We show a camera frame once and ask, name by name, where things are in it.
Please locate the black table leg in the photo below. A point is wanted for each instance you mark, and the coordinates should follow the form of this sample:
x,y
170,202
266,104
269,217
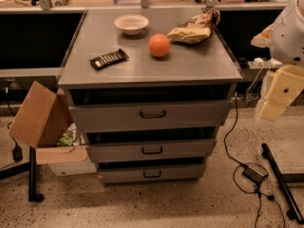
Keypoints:
x,y
283,180
33,195

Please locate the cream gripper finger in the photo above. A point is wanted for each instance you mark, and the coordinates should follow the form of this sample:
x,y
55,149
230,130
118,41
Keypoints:
x,y
262,40
279,90

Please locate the brown cardboard box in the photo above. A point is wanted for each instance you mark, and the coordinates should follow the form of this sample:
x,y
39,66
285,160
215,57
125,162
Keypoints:
x,y
41,122

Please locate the yellow brown chip bag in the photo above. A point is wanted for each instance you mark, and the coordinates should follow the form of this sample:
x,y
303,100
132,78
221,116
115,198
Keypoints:
x,y
195,30

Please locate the black power adapter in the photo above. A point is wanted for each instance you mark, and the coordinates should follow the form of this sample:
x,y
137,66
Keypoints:
x,y
256,174

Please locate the grey top drawer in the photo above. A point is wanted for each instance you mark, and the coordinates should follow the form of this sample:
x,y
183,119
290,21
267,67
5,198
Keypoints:
x,y
151,116

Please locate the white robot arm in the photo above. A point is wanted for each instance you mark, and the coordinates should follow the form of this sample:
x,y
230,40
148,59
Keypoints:
x,y
285,40

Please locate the black table leg left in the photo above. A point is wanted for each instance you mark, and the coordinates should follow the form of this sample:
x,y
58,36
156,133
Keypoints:
x,y
33,195

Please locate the white bowl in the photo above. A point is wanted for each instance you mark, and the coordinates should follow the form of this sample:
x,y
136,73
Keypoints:
x,y
131,24

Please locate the orange fruit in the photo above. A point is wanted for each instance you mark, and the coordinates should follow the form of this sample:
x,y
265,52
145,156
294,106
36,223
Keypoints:
x,y
158,45

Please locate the grey drawer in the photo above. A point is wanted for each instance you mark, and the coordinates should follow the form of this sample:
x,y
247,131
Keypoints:
x,y
143,151
153,173
151,116

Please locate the black snack bar wrapper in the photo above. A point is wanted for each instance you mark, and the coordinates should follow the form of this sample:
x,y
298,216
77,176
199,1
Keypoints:
x,y
109,59

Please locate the grey drawer cabinet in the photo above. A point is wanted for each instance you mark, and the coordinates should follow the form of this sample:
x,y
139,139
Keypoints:
x,y
201,72

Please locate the black plug adapter left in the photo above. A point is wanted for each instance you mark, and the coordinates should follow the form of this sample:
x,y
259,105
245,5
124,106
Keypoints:
x,y
17,153

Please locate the green snack packet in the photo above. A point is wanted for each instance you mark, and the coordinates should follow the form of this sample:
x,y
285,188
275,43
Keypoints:
x,y
65,140

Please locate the grey bottom drawer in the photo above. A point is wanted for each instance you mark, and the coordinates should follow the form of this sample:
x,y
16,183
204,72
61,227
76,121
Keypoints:
x,y
153,173

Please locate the white power strip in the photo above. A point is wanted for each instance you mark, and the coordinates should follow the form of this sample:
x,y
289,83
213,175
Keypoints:
x,y
259,62

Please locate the black table leg right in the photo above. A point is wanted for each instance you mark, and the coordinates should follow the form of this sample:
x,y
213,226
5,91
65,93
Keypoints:
x,y
283,180

